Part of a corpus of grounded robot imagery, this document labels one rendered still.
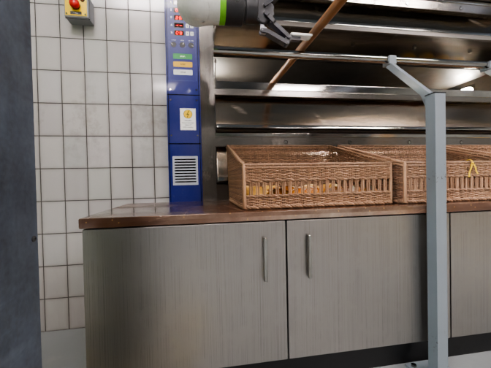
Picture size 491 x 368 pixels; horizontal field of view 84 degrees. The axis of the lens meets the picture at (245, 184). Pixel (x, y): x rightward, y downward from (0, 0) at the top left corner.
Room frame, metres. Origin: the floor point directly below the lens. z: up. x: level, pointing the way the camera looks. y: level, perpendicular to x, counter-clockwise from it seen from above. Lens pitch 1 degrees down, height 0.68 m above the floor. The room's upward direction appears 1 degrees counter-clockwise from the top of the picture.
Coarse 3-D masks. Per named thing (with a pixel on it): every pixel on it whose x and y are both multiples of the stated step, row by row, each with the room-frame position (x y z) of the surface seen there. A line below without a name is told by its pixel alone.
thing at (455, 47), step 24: (288, 24) 1.28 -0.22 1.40; (312, 24) 1.30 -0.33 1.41; (264, 48) 1.43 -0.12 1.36; (288, 48) 1.44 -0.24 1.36; (312, 48) 1.45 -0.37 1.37; (336, 48) 1.46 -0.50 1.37; (360, 48) 1.47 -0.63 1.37; (384, 48) 1.48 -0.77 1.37; (408, 48) 1.49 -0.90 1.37; (432, 48) 1.50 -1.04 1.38; (456, 48) 1.51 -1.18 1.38; (480, 48) 1.52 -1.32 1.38
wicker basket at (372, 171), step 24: (240, 168) 0.95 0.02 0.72; (264, 168) 0.90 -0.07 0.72; (288, 168) 0.92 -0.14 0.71; (312, 168) 0.93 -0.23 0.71; (336, 168) 0.95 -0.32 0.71; (360, 168) 0.97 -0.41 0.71; (384, 168) 0.98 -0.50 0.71; (240, 192) 0.96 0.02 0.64; (264, 192) 0.90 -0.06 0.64; (336, 192) 0.95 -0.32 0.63; (360, 192) 0.97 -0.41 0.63; (384, 192) 0.98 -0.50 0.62
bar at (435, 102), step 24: (216, 48) 1.00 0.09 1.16; (240, 48) 1.02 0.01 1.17; (432, 96) 0.90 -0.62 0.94; (432, 120) 0.90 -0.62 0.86; (432, 144) 0.90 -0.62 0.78; (432, 168) 0.90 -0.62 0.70; (432, 192) 0.90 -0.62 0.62; (432, 216) 0.91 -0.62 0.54; (432, 240) 0.91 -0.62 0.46; (432, 264) 0.91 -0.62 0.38; (432, 288) 0.91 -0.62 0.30; (432, 312) 0.91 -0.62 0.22; (432, 336) 0.91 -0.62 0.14; (432, 360) 0.91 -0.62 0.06
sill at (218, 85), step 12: (216, 84) 1.37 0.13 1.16; (228, 84) 1.38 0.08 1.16; (240, 84) 1.39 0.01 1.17; (252, 84) 1.40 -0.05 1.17; (264, 84) 1.41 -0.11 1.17; (276, 84) 1.42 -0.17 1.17; (288, 84) 1.43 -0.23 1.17; (300, 84) 1.45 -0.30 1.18; (468, 96) 1.61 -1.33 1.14; (480, 96) 1.62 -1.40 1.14
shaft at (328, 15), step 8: (336, 0) 0.79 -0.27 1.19; (344, 0) 0.77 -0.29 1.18; (328, 8) 0.84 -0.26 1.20; (336, 8) 0.81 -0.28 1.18; (328, 16) 0.85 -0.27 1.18; (320, 24) 0.90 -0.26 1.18; (312, 32) 0.95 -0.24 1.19; (304, 40) 1.02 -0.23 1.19; (312, 40) 0.99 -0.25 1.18; (304, 48) 1.05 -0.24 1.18; (288, 64) 1.20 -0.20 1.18; (280, 72) 1.31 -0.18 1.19; (272, 80) 1.43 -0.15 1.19
